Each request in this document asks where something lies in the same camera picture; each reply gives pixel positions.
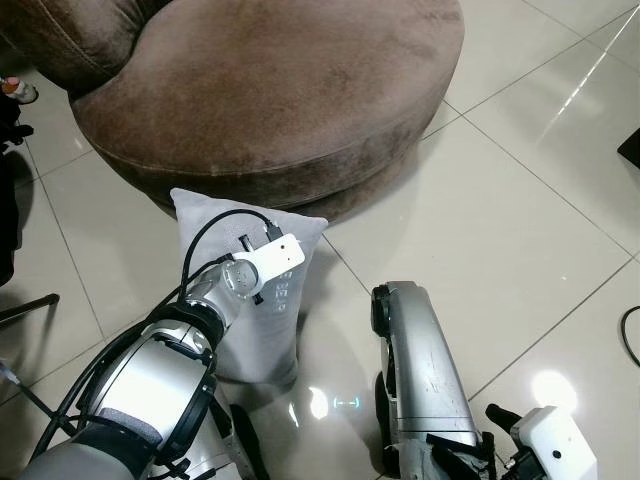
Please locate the grey square pillow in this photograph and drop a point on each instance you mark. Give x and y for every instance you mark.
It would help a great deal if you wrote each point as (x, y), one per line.
(275, 345)

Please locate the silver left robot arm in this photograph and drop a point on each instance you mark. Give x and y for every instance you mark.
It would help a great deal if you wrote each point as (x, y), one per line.
(150, 380)

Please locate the brown round fabric sofa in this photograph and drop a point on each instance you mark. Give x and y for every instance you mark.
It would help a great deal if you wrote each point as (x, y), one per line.
(270, 90)

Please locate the grey robot right leg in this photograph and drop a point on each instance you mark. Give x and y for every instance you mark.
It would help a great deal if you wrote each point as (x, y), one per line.
(425, 360)

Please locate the black flat board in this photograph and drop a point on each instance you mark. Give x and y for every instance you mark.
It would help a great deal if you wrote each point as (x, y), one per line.
(630, 150)

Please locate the small white bottle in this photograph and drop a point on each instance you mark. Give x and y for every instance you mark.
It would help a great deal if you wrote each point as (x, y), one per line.
(18, 91)

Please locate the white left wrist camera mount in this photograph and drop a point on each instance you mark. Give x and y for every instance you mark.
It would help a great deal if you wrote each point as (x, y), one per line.
(275, 258)

